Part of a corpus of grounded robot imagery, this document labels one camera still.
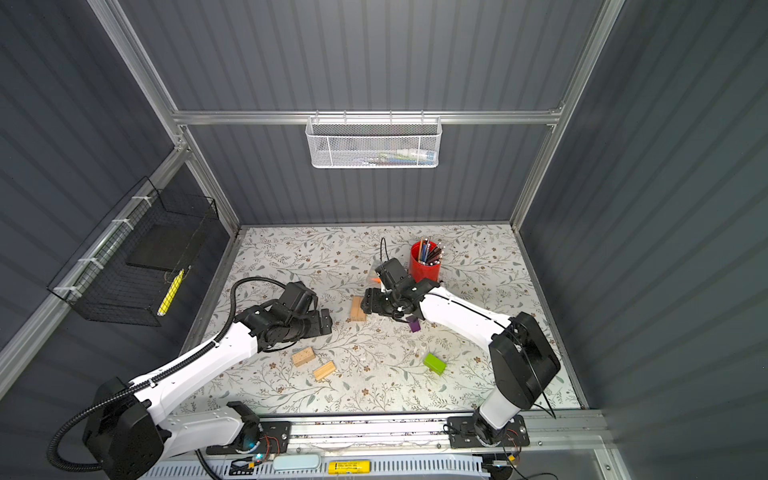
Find wood block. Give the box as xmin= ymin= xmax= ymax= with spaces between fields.
xmin=291 ymin=347 xmax=316 ymax=367
xmin=349 ymin=296 xmax=367 ymax=322
xmin=313 ymin=361 xmax=337 ymax=382

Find green block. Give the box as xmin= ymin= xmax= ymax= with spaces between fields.
xmin=423 ymin=353 xmax=446 ymax=375

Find red pen cup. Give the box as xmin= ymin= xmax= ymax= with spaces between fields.
xmin=408 ymin=238 xmax=443 ymax=282

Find white wire mesh basket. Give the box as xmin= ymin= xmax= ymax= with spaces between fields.
xmin=305 ymin=116 xmax=443 ymax=169

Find black wire basket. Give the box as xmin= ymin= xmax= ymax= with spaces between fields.
xmin=49 ymin=183 xmax=219 ymax=327

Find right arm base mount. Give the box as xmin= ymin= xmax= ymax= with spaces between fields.
xmin=443 ymin=412 xmax=530 ymax=449

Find yellow marker in basket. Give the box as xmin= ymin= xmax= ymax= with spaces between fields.
xmin=156 ymin=269 xmax=186 ymax=317

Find yellow label sticker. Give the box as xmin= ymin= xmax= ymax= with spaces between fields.
xmin=328 ymin=460 xmax=371 ymax=475

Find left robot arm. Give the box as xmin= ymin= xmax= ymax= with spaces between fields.
xmin=83 ymin=282 xmax=333 ymax=479

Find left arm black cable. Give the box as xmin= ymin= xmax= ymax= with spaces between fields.
xmin=46 ymin=275 xmax=289 ymax=472

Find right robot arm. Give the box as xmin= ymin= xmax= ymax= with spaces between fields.
xmin=361 ymin=259 xmax=561 ymax=446

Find black foam pad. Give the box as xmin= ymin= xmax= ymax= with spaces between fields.
xmin=126 ymin=224 xmax=204 ymax=272

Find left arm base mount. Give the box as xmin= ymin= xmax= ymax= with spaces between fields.
xmin=205 ymin=421 xmax=292 ymax=457

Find pens in white basket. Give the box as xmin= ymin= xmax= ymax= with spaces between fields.
xmin=357 ymin=148 xmax=438 ymax=168

